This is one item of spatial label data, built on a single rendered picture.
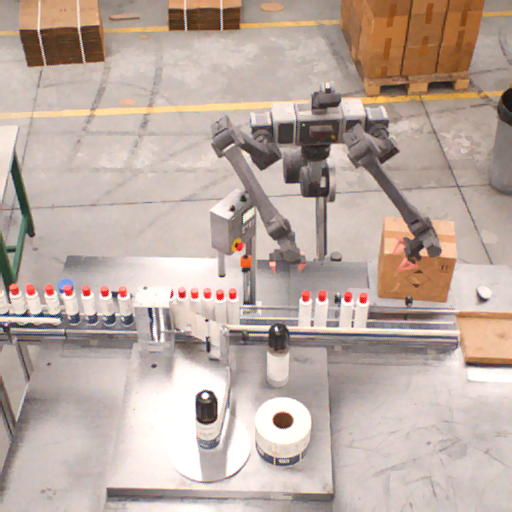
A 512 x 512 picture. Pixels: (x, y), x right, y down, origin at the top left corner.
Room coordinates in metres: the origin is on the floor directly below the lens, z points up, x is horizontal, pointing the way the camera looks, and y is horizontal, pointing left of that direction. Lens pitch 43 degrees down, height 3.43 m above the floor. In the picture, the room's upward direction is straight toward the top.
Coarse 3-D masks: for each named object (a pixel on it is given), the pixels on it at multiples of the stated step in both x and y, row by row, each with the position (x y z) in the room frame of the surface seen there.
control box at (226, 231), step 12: (240, 192) 2.47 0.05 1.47; (228, 204) 2.40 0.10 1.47; (240, 204) 2.40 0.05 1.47; (216, 216) 2.34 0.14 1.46; (228, 216) 2.33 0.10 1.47; (240, 216) 2.36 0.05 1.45; (252, 216) 2.42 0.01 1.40; (216, 228) 2.35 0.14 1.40; (228, 228) 2.31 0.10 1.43; (240, 228) 2.36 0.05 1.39; (252, 228) 2.42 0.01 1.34; (216, 240) 2.35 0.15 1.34; (228, 240) 2.31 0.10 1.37; (240, 240) 2.35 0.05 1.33; (228, 252) 2.31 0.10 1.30
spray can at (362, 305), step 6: (360, 294) 2.30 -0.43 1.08; (366, 294) 2.30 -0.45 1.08; (360, 300) 2.29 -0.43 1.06; (366, 300) 2.29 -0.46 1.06; (360, 306) 2.28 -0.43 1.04; (366, 306) 2.28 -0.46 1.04; (360, 312) 2.27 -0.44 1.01; (366, 312) 2.28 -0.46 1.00; (360, 318) 2.27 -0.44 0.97; (366, 318) 2.28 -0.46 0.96; (354, 324) 2.29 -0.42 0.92; (360, 324) 2.27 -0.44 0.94
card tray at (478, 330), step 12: (468, 312) 2.41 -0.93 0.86; (480, 312) 2.41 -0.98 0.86; (492, 312) 2.41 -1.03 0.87; (504, 312) 2.41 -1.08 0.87; (468, 324) 2.37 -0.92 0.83; (480, 324) 2.37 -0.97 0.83; (492, 324) 2.37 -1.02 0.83; (504, 324) 2.37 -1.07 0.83; (468, 336) 2.30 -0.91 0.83; (480, 336) 2.30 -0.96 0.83; (492, 336) 2.30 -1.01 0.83; (504, 336) 2.30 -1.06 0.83; (468, 348) 2.23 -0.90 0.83; (480, 348) 2.23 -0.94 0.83; (492, 348) 2.23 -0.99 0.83; (504, 348) 2.23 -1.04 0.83; (468, 360) 2.16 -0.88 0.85; (480, 360) 2.16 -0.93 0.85; (492, 360) 2.15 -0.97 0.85; (504, 360) 2.15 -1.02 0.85
